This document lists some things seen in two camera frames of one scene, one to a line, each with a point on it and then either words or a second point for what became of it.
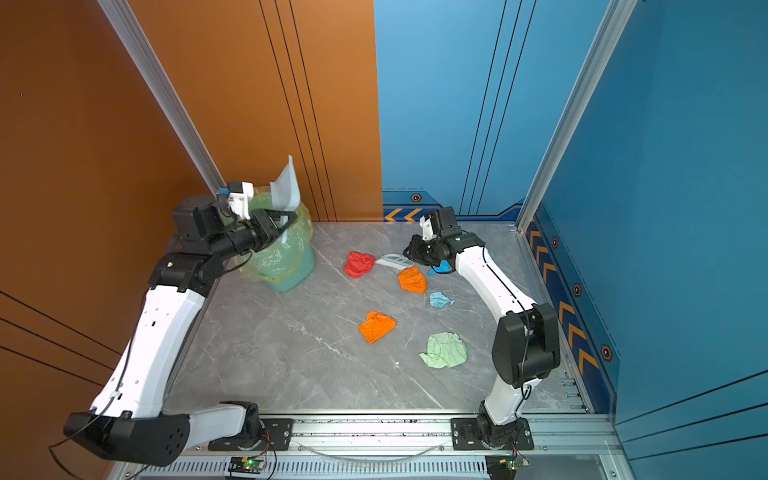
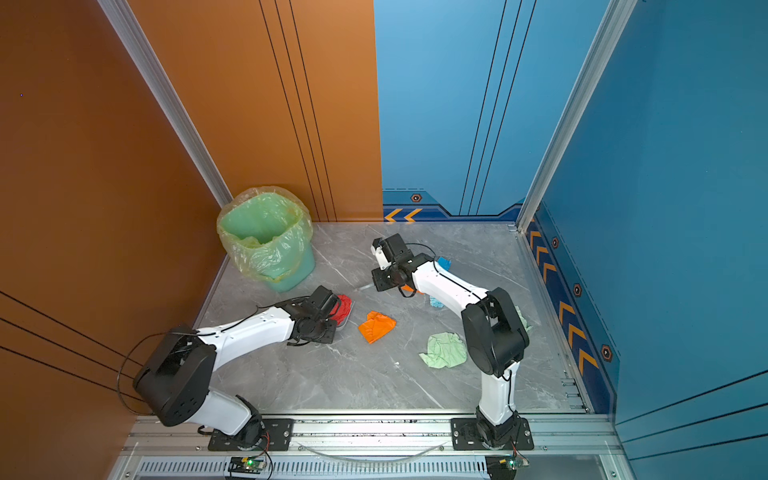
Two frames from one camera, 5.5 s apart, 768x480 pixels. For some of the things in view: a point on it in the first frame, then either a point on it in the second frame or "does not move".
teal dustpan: x=285 y=192 → x=339 y=327
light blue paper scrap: x=440 y=300 does not move
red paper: x=358 y=264 → x=341 y=309
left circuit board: x=247 y=465 does not move
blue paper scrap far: x=444 y=266 does not move
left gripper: x=261 y=221 → x=331 y=336
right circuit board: x=503 y=467 does not move
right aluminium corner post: x=614 y=20 does not move
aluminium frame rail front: x=566 y=447 does not move
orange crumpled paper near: x=376 y=326 does not move
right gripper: x=414 y=253 → x=380 y=286
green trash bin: x=287 y=262 does not move
